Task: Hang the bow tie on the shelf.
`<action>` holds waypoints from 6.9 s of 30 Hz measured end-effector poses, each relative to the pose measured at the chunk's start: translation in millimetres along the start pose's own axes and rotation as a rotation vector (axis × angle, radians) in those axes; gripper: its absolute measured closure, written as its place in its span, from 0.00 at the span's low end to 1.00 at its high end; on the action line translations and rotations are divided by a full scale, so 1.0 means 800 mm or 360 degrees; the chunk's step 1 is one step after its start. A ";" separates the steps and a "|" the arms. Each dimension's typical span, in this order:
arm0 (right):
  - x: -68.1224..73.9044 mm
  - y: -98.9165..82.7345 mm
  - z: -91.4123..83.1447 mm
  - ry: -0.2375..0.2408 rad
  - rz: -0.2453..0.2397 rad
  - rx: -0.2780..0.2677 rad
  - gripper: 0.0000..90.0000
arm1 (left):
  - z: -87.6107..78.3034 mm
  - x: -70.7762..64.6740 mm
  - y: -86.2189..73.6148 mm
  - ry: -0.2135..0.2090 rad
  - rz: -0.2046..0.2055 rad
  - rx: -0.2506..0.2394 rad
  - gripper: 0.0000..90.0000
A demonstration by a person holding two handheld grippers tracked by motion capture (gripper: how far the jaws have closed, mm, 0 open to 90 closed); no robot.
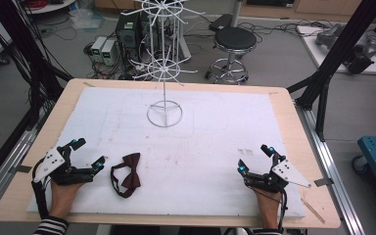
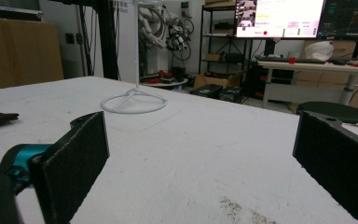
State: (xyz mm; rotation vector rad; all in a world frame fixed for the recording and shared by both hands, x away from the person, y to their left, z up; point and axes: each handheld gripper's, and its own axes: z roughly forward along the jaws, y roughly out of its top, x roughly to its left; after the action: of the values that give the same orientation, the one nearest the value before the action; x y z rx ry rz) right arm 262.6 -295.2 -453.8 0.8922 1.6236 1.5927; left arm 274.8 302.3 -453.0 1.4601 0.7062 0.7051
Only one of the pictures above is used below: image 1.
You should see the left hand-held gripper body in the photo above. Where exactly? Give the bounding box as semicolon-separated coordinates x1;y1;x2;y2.
32;146;98;186

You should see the black flat case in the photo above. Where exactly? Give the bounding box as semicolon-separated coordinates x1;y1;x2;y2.
208;13;235;33

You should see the black round stool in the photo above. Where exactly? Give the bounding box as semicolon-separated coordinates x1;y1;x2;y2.
205;26;259;86

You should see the white round table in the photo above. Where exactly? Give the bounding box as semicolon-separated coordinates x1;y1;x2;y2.
22;0;76;16

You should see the white table leg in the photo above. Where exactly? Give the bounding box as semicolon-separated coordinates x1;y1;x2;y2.
229;0;245;29

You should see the grey tape strip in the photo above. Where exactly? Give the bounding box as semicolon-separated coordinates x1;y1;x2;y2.
8;164;33;175
313;177;334;188

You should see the white power supply unit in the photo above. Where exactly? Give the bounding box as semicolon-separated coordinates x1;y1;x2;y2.
100;39;118;67
90;35;108;63

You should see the white wire display rack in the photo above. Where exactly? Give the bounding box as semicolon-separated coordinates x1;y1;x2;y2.
120;0;207;129

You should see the white floor board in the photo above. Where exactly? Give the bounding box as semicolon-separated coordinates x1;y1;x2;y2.
296;24;376;76

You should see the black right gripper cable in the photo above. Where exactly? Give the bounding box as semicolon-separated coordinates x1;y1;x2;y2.
275;187;290;232

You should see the black computer tower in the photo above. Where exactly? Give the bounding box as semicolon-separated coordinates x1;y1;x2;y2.
115;11;145;57

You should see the person's left hand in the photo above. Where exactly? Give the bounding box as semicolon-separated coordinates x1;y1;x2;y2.
49;180;83;212

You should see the person's right hand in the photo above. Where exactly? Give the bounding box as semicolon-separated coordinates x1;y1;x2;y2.
252;187;283;217

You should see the dark red bow tie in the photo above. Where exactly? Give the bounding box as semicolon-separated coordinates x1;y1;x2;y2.
110;152;142;200

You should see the black frame post with cables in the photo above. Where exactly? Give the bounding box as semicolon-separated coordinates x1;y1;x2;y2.
0;0;73;131

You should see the wooden stick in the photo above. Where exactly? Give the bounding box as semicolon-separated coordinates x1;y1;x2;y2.
300;197;326;225

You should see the aluminium rail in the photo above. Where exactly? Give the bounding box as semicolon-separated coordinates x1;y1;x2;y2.
0;101;57;218
294;103;367;235

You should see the grey machine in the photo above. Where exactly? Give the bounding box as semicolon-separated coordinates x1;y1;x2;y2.
315;23;376;74

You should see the clear plastic bag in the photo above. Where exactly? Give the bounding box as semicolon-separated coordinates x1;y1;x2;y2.
69;7;106;31

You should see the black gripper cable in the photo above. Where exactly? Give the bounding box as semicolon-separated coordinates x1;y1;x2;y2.
275;187;290;232
30;157;53;220

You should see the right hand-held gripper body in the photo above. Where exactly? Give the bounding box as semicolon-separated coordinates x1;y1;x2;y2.
243;158;312;194

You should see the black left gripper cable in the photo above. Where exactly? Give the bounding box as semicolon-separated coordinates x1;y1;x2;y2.
30;157;53;220

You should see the white foam mat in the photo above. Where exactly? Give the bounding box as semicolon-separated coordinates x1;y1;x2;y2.
26;85;306;219

